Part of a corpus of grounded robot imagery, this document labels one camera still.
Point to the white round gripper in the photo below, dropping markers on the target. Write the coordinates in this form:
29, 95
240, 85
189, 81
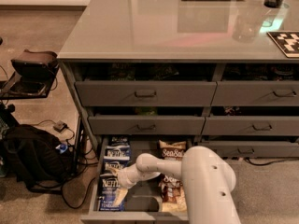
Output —
122, 176

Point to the blue kettle chip bag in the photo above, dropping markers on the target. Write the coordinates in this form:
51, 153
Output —
119, 141
119, 152
114, 162
107, 187

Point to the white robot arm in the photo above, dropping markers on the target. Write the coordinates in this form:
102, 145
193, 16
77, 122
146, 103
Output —
207, 180

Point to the open bottom left drawer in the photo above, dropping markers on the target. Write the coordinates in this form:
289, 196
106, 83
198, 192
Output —
143, 203

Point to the front brown Sea Salt bag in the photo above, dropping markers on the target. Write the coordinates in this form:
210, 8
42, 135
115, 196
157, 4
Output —
173, 196

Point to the brown sea salt bag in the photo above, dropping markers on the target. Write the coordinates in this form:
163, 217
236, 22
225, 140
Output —
173, 151
173, 196

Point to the middle left grey drawer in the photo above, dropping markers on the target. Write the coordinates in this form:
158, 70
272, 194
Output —
173, 125

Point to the rear brown Sea Salt bag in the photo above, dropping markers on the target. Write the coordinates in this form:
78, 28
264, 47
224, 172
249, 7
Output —
173, 151

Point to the top left grey drawer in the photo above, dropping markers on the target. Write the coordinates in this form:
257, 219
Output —
145, 93

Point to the middle right grey drawer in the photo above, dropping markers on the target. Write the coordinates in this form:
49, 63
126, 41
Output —
251, 125

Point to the grey counter cabinet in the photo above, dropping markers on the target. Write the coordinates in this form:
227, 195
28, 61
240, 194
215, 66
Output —
180, 40

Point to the top right grey drawer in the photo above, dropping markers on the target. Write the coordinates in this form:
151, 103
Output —
256, 93

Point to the blue small object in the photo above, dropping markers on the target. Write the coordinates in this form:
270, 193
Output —
62, 148

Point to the black power adapter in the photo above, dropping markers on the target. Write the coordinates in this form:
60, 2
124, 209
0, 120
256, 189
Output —
59, 126

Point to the black backpack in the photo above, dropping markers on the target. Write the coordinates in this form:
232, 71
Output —
32, 155

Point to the black office chair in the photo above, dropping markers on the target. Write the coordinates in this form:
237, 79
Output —
34, 74

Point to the checkered marker board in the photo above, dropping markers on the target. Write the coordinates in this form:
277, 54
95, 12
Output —
287, 41

